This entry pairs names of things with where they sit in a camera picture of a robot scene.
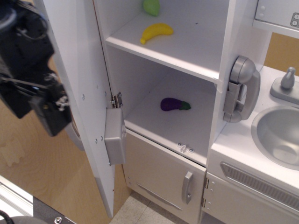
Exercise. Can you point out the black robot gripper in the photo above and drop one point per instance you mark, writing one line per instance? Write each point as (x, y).
(26, 81)

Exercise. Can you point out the white fridge door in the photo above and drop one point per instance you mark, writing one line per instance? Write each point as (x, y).
(79, 59)

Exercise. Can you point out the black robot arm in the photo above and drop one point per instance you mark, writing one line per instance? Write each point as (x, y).
(14, 11)

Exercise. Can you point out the silver fridge door hinge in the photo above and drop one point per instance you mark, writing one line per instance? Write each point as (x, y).
(116, 100)

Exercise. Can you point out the grey ice dispenser box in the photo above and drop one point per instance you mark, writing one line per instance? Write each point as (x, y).
(115, 136)

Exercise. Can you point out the purple toy eggplant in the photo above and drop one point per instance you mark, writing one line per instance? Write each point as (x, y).
(169, 104)

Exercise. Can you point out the white freezer door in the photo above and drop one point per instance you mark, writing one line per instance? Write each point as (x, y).
(157, 173)

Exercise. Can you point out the yellow toy banana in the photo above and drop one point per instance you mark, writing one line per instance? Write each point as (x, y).
(155, 30)

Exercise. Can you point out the green toy pear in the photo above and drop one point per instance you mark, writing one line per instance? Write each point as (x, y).
(151, 7)

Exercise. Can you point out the white toy kitchen cabinet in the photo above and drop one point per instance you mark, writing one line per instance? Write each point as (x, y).
(192, 65)

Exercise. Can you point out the grey toy telephone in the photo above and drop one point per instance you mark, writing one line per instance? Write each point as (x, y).
(243, 91)

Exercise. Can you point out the white oven door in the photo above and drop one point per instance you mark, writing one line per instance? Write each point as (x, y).
(232, 204)

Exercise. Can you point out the grey toy sink bowl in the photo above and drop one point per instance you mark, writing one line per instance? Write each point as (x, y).
(275, 132)

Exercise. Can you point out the grey toy faucet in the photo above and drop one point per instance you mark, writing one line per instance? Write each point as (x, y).
(286, 88)

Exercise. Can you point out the white toy microwave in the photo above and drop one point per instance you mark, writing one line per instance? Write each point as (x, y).
(278, 16)

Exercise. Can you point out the grey oven vent panel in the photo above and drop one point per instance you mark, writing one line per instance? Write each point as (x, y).
(261, 186)

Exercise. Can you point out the grey fridge door handle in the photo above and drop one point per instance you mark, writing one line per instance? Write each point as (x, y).
(74, 135)

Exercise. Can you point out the aluminium frame rail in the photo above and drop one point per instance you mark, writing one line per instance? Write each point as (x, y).
(14, 200)

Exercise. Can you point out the black metal base plate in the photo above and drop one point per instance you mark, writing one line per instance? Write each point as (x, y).
(42, 214)

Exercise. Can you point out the grey freezer door handle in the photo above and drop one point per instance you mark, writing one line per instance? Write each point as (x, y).
(185, 193)

